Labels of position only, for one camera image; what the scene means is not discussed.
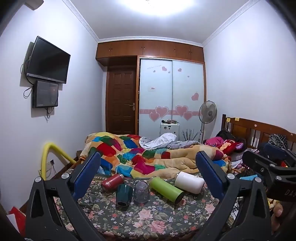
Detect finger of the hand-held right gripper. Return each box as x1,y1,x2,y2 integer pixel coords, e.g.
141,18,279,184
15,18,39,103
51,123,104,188
242,149,296,186
258,142,296,165

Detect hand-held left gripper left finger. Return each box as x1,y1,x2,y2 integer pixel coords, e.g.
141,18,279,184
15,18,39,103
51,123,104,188
25,152,106,241

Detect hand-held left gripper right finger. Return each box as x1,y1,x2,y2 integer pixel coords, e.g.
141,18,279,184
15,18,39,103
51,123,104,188
193,151,272,241

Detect white plastic cup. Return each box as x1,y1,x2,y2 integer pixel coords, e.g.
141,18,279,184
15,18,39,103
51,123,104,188
174,171,205,194

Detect dark green cup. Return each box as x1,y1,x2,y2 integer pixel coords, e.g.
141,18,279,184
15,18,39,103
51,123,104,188
116,184,134,207

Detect clear glass cup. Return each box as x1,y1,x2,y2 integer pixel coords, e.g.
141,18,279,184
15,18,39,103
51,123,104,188
134,181,151,204

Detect person's right hand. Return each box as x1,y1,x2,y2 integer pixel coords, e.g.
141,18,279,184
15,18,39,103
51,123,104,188
269,202,292,235

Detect black patterned bag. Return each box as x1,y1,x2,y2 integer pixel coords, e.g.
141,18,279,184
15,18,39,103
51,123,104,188
268,134,288,149

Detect red thermos bottle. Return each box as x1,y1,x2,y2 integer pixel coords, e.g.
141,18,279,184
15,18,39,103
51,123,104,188
101,174,125,192

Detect pink plush toy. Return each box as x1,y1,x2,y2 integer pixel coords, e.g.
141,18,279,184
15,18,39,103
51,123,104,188
205,137,246,156

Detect wooden bed headboard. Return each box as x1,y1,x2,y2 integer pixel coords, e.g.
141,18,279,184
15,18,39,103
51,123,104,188
221,114,296,151

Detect black backpack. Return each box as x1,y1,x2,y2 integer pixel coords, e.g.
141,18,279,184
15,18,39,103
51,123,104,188
216,129,237,141

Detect green thermos bottle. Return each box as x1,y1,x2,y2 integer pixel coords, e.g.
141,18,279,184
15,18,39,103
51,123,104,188
149,176,185,204

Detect black dried twigs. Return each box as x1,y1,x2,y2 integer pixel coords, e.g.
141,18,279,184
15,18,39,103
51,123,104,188
181,130,200,142

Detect yellow foam tube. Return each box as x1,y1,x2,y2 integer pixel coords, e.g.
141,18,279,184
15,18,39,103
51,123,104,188
40,142,77,179

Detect colourful patchwork blanket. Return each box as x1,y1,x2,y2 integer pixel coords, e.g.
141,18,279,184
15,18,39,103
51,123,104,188
80,132,232,179

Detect grey crumpled blanket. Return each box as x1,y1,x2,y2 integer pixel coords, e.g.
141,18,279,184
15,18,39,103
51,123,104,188
139,133,201,150

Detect white small appliance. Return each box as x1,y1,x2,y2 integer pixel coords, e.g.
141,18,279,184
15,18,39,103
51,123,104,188
160,122,180,139

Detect standing electric fan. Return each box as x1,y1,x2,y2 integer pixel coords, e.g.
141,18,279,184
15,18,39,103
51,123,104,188
198,100,217,142

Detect red box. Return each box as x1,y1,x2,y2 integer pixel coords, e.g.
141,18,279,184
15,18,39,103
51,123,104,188
8,207,26,237

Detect brown wooden door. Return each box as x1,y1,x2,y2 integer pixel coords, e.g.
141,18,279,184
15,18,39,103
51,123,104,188
106,66,138,135

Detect frosted sliding wardrobe door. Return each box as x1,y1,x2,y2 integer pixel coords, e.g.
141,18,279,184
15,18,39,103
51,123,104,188
139,58,173,139
172,59,206,142

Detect wooden overhead cabinet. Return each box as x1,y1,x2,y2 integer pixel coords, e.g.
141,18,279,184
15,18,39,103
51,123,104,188
96,40,205,67

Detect ceiling light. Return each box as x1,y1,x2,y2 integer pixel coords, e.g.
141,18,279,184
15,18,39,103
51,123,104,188
125,0,201,17

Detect white air conditioner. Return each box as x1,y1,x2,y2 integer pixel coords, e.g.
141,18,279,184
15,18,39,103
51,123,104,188
22,0,44,11

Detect wooden bed frame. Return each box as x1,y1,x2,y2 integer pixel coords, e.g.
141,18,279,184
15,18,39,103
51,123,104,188
47,150,83,180

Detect small black wall monitor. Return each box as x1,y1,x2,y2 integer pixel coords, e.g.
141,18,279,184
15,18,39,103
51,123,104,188
32,80,59,108

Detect black wall cable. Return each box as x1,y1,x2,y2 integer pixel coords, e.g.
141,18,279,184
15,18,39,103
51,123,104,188
23,62,33,98

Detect wall-mounted black television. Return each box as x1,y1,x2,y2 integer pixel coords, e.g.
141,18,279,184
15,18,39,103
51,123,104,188
24,36,71,84

